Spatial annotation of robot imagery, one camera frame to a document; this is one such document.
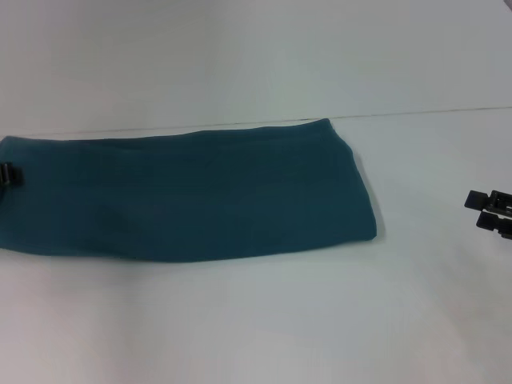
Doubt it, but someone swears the teal blue t-shirt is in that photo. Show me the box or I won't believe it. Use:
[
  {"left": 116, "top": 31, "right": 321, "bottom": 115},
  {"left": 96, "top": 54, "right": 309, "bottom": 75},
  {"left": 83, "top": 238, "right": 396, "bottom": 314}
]
[{"left": 0, "top": 118, "right": 379, "bottom": 265}]

